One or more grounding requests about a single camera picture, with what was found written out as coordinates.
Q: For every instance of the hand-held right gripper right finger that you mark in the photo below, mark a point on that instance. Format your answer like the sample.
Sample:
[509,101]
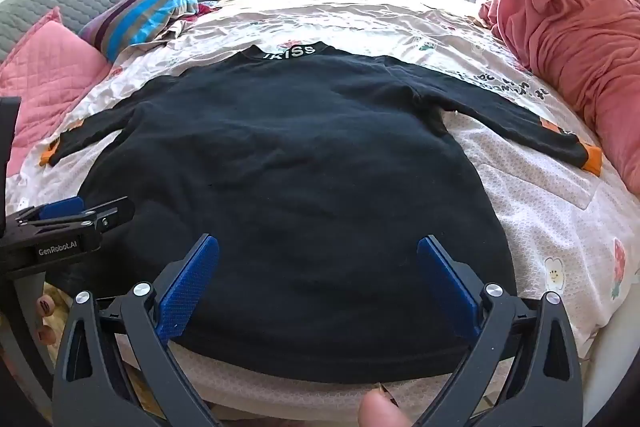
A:
[450,292]

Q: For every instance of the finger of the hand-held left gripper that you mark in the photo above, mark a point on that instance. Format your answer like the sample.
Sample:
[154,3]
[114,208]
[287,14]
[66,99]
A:
[60,208]
[112,213]

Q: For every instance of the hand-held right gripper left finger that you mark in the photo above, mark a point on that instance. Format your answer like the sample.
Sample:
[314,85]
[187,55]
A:
[190,287]

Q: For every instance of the black sweater with orange cuffs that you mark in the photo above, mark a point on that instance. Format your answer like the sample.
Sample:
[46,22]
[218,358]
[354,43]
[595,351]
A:
[300,182]

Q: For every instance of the person's left hand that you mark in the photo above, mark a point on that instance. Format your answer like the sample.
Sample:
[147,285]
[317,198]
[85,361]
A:
[45,307]

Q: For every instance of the person's right hand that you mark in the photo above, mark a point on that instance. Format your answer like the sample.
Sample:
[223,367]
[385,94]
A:
[382,409]

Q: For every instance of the strawberry printed bedsheet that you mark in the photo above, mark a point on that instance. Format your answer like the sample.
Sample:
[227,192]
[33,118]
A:
[525,187]

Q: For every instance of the pink quilted pillow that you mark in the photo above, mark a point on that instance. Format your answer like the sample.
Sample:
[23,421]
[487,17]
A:
[45,62]

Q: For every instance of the striped blanket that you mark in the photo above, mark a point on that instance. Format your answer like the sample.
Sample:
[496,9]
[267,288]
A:
[135,17]

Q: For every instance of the dark red cloth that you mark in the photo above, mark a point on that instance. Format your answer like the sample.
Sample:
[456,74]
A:
[204,9]

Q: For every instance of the salmon pink duvet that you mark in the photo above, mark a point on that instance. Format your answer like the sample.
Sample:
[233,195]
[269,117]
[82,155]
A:
[565,32]

